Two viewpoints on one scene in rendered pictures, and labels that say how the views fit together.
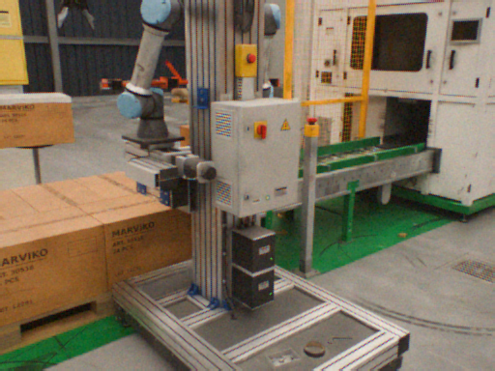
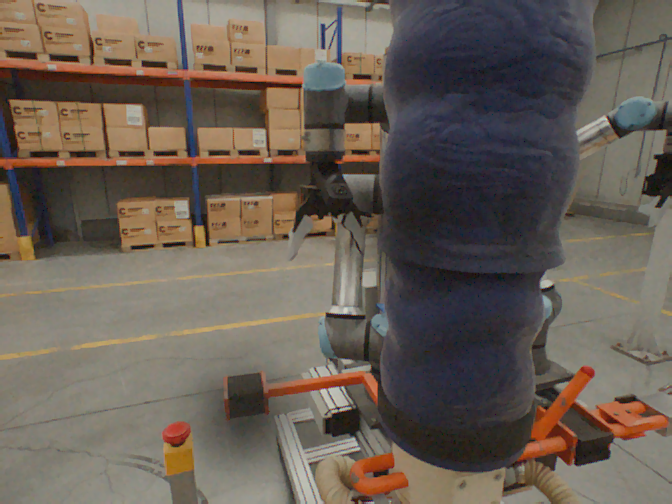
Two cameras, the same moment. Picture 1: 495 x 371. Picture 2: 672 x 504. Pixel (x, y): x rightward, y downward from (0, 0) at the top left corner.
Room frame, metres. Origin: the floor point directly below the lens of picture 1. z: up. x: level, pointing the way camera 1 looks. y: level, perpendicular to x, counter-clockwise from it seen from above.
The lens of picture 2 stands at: (3.64, 0.28, 1.73)
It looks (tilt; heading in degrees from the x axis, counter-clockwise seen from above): 15 degrees down; 201
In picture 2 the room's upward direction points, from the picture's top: straight up
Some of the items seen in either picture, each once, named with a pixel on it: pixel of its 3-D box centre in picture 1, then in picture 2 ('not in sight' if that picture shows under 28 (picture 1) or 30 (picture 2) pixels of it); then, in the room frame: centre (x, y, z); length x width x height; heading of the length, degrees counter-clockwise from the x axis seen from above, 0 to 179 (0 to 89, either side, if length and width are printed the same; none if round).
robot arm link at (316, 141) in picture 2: not in sight; (322, 142); (2.94, -0.01, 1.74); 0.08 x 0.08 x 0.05
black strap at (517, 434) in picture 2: not in sight; (450, 396); (3.09, 0.26, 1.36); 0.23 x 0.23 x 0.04
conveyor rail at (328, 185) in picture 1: (346, 181); not in sight; (3.51, -0.74, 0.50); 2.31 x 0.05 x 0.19; 130
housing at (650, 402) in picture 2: not in sight; (663, 413); (2.82, 0.64, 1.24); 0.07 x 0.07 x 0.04; 36
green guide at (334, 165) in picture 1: (370, 159); not in sight; (3.79, -0.98, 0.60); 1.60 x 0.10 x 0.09; 130
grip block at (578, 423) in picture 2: (169, 82); (571, 430); (2.95, 0.47, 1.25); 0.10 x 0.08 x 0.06; 36
